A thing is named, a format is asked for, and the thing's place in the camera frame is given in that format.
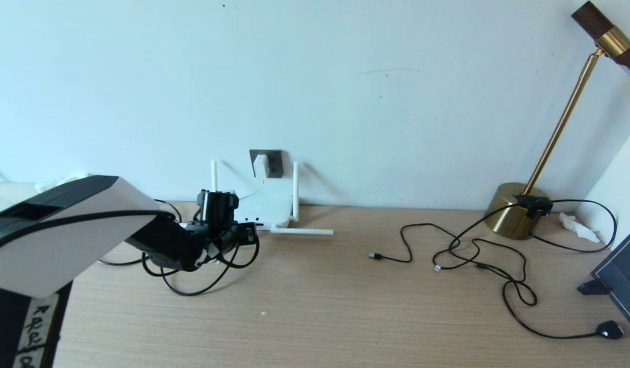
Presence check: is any brass desk lamp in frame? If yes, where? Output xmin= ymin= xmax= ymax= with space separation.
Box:
xmin=484 ymin=0 xmax=630 ymax=240

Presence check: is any crumpled white tissue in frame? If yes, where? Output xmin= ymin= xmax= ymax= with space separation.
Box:
xmin=559 ymin=212 xmax=600 ymax=243

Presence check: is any white adapter cable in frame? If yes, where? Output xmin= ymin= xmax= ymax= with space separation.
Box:
xmin=237 ymin=179 xmax=267 ymax=204

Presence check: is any black usb charging cable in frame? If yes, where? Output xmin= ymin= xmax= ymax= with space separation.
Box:
xmin=370 ymin=223 xmax=501 ymax=271

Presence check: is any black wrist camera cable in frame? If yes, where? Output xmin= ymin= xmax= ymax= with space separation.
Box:
xmin=141 ymin=238 xmax=261 ymax=297

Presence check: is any white router with antennas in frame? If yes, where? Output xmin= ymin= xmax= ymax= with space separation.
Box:
xmin=211 ymin=160 xmax=334 ymax=236

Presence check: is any black cable bundle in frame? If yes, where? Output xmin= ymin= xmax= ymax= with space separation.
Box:
xmin=446 ymin=197 xmax=625 ymax=339

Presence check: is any grey wall socket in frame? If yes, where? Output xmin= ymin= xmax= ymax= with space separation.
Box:
xmin=250 ymin=149 xmax=284 ymax=178

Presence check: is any black ethernet cable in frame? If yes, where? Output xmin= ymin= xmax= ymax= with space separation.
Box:
xmin=97 ymin=199 xmax=184 ymax=267

